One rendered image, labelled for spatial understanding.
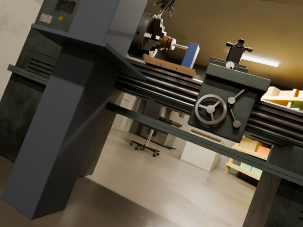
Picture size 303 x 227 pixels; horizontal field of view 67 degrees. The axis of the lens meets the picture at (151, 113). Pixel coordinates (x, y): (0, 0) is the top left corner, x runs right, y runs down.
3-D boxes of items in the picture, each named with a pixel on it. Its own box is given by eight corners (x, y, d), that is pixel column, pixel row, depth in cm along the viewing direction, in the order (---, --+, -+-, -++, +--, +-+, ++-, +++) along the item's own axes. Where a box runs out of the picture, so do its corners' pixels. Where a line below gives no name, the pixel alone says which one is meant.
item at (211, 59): (207, 64, 132) (210, 56, 132) (207, 70, 141) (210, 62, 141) (243, 74, 126) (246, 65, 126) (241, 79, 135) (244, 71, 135)
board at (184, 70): (144, 61, 137) (147, 55, 137) (158, 79, 171) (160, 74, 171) (192, 76, 128) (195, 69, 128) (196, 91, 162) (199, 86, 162)
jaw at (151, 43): (147, 43, 159) (139, 54, 153) (146, 37, 155) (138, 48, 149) (161, 47, 155) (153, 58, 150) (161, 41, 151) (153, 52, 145)
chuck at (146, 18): (125, 38, 141) (146, 1, 150) (136, 66, 170) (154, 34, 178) (138, 42, 139) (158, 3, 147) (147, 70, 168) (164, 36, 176)
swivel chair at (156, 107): (162, 156, 444) (179, 111, 448) (153, 157, 388) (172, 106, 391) (135, 145, 465) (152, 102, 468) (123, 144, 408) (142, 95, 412)
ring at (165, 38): (160, 31, 151) (173, 34, 149) (163, 37, 160) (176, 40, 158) (155, 44, 151) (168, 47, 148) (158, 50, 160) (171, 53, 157)
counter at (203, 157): (216, 166, 711) (224, 144, 714) (208, 171, 506) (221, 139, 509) (195, 157, 738) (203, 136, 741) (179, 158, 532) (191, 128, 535)
